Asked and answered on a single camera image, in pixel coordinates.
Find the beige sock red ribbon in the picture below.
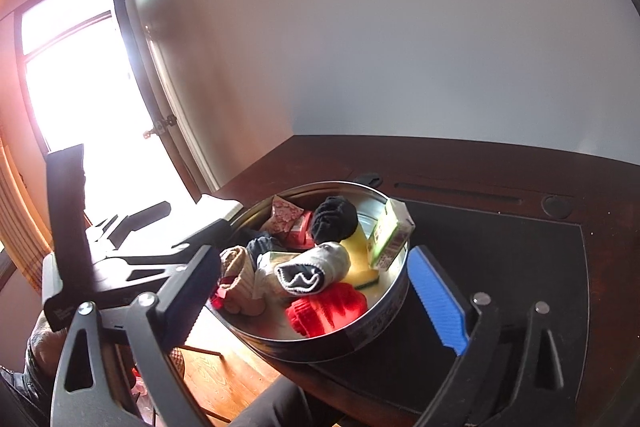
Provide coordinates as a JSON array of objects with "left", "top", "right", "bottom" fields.
[{"left": 209, "top": 246, "right": 266, "bottom": 317}]

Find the green white small box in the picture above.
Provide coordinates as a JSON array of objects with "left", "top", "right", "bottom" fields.
[{"left": 368, "top": 199, "right": 416, "bottom": 271}]

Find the grey white sock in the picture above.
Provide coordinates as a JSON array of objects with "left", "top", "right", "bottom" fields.
[{"left": 276, "top": 242, "right": 350, "bottom": 297}]

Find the red wedding gift packet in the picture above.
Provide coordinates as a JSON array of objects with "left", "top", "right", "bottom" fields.
[{"left": 284, "top": 210, "right": 314, "bottom": 251}]

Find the black sock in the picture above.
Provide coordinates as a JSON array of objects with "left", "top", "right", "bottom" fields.
[{"left": 310, "top": 196, "right": 359, "bottom": 244}]

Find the person left hand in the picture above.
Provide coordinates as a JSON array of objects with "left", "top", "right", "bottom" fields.
[{"left": 25, "top": 311, "right": 68, "bottom": 379}]

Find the yellow green sponge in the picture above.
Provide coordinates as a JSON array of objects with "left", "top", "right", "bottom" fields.
[{"left": 341, "top": 225, "right": 378, "bottom": 289}]

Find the dark blue rolled sock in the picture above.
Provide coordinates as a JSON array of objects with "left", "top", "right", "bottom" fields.
[{"left": 246, "top": 232, "right": 288, "bottom": 269}]

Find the round cookie tin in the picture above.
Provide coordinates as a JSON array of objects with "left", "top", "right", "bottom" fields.
[{"left": 207, "top": 181, "right": 414, "bottom": 363}]

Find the pink white snack packet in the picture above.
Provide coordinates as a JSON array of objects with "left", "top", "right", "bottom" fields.
[{"left": 260, "top": 195, "right": 305, "bottom": 235}]

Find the window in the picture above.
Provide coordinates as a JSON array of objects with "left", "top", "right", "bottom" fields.
[{"left": 18, "top": 0, "right": 194, "bottom": 222}]

